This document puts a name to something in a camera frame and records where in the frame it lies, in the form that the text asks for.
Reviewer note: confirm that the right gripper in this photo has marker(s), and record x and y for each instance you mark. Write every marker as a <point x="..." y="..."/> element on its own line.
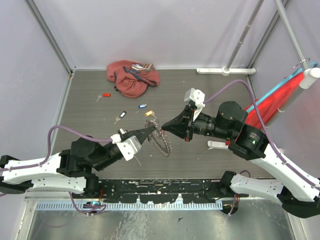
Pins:
<point x="183" y="125"/>

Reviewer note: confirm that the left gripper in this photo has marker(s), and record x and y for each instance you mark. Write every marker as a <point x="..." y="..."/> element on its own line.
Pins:
<point x="146" y="132"/>

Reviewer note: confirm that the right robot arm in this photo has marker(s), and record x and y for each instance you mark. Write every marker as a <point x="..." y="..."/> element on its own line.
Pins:
<point x="296" y="191"/>

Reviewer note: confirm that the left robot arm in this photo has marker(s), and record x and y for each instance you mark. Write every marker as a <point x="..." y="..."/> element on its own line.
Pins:
<point x="71" y="170"/>

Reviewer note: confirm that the key with yellow tag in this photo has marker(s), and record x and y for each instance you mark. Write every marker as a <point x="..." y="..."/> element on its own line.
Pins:
<point x="150" y="113"/>

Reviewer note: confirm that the key with black tag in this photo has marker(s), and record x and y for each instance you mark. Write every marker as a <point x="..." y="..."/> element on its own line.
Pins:
<point x="119" y="117"/>

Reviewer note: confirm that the key with blue tag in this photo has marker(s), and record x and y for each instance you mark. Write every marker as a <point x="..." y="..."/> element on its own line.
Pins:
<point x="142" y="106"/>

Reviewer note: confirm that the key with red tag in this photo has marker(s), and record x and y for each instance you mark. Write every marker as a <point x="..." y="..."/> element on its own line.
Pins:
<point x="103" y="95"/>

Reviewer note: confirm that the red crumpled shirt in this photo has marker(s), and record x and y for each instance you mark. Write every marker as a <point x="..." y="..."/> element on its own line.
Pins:
<point x="132" y="78"/>

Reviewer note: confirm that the white rack base bar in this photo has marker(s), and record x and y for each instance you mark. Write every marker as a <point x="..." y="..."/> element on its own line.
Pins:
<point x="226" y="71"/>

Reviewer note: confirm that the red cloth on hanger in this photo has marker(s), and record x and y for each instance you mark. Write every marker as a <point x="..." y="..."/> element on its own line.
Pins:
<point x="270" y="105"/>

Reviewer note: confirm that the grey rack pole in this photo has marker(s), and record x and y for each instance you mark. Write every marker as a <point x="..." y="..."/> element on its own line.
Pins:
<point x="244" y="34"/>

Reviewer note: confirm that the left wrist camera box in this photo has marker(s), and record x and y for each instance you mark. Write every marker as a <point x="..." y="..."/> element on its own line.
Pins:
<point x="129" y="147"/>

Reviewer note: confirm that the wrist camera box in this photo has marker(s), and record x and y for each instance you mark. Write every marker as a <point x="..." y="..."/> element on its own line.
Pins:
<point x="196" y="97"/>
<point x="129" y="147"/>

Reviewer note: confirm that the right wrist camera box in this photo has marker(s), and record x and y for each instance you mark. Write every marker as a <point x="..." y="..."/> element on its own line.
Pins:
<point x="196" y="97"/>

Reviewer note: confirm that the white slotted cable duct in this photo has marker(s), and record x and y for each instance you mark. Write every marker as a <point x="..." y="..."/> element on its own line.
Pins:
<point x="175" y="206"/>

